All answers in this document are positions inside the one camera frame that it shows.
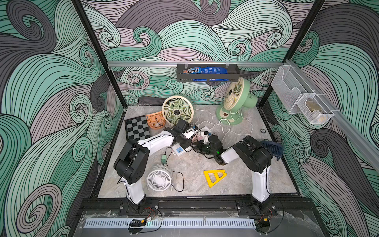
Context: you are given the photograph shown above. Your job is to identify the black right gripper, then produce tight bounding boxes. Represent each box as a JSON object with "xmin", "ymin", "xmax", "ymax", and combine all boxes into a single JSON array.
[{"xmin": 192, "ymin": 139, "xmax": 217, "ymax": 156}]

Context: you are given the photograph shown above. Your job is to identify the white multicolour power strip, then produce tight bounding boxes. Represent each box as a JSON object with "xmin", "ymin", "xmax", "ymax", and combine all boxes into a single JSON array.
[{"xmin": 174, "ymin": 125, "xmax": 212, "ymax": 153}]

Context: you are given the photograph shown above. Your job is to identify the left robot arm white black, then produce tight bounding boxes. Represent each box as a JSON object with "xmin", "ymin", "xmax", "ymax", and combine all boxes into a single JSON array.
[{"xmin": 114, "ymin": 119, "xmax": 194, "ymax": 205}]

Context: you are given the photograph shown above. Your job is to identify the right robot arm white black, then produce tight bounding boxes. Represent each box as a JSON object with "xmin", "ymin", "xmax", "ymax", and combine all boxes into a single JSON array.
[{"xmin": 192, "ymin": 135, "xmax": 273, "ymax": 202}]

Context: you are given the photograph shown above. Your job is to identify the cream green round fan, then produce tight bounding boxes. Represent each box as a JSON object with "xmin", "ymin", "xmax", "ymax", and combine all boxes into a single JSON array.
[{"xmin": 162, "ymin": 95, "xmax": 194, "ymax": 126}]

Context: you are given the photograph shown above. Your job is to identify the white round desk fan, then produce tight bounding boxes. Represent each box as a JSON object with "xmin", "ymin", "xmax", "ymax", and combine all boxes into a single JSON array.
[{"xmin": 147, "ymin": 164, "xmax": 173, "ymax": 192}]

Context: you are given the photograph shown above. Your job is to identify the green usb charger adapter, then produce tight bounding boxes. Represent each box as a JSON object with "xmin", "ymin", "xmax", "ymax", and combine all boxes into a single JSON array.
[{"xmin": 161, "ymin": 154, "xmax": 167, "ymax": 165}]

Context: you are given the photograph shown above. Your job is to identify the yellow triangle ruler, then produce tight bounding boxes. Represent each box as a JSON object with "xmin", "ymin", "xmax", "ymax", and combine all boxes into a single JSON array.
[{"xmin": 203, "ymin": 169, "xmax": 227, "ymax": 188}]

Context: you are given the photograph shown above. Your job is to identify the black grey chessboard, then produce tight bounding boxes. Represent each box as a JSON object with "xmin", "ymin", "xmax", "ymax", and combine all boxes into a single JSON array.
[{"xmin": 124, "ymin": 116, "xmax": 151, "ymax": 141}]

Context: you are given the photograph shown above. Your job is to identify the blue candy packet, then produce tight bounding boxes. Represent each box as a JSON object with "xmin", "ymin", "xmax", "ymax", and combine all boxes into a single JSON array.
[{"xmin": 182, "ymin": 67, "xmax": 228, "ymax": 75}]

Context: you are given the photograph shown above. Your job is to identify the black cable of white fan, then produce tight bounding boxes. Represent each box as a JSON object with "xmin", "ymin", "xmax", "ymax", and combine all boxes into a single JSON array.
[{"xmin": 164, "ymin": 146, "xmax": 185, "ymax": 193}]

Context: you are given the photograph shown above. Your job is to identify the white cable of round fan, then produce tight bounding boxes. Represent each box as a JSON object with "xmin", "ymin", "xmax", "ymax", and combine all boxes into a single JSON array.
[{"xmin": 189, "ymin": 109, "xmax": 214, "ymax": 134}]

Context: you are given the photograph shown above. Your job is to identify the green pedestal desk fan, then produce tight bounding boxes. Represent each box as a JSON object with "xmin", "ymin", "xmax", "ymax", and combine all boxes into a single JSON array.
[{"xmin": 216, "ymin": 77, "xmax": 258, "ymax": 125}]

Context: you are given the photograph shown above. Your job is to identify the black wall shelf tray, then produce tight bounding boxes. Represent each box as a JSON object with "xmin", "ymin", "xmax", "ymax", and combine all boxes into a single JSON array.
[{"xmin": 176, "ymin": 62, "xmax": 240, "ymax": 82}]

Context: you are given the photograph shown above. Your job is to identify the white perforated cable duct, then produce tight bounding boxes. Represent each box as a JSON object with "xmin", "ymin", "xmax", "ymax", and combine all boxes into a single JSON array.
[{"xmin": 84, "ymin": 217, "xmax": 256, "ymax": 229}]

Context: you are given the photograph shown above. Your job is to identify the clear plastic wall bin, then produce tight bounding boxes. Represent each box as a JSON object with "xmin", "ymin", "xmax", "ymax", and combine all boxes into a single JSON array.
[{"xmin": 271, "ymin": 65, "xmax": 334, "ymax": 125}]

